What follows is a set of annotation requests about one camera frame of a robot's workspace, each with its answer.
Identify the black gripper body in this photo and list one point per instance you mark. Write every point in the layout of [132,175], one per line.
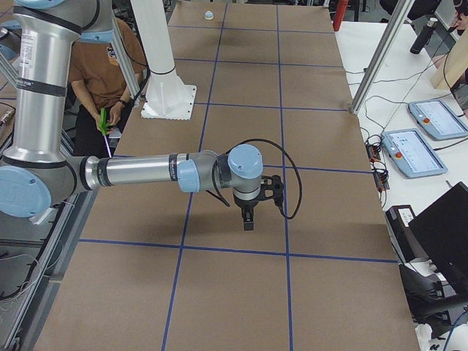
[246,205]

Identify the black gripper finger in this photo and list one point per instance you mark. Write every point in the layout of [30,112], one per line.
[248,218]

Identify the black box with label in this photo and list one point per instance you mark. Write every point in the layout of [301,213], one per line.
[399,217]

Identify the person in brown shirt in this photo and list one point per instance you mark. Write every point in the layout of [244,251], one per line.
[98,83]

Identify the far blue teach pendant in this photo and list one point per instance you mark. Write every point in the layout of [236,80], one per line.
[437,119]

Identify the black water bottle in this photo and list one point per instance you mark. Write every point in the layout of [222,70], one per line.
[424,36]

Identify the black monitor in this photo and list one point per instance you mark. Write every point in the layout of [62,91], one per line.
[441,230]

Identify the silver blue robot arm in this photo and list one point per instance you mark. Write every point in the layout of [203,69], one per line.
[34,173]

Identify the white pedestal column base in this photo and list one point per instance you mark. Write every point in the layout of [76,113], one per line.
[167,96]

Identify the blue teach pendant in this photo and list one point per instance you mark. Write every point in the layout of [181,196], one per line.
[437,119]
[411,153]

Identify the near blue teach pendant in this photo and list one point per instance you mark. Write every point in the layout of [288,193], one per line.
[411,153]

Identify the aluminium frame post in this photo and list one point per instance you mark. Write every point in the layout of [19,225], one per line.
[389,35]

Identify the green handheld tool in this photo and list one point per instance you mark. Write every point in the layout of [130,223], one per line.
[103,126]

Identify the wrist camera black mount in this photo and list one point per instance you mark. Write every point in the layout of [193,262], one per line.
[272,188]

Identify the red cylinder bottle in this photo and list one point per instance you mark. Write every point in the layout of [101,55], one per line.
[338,17]

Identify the brown paper table cover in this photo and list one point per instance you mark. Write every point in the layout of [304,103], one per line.
[157,269]

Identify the blue service bell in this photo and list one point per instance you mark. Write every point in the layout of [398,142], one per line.
[209,15]

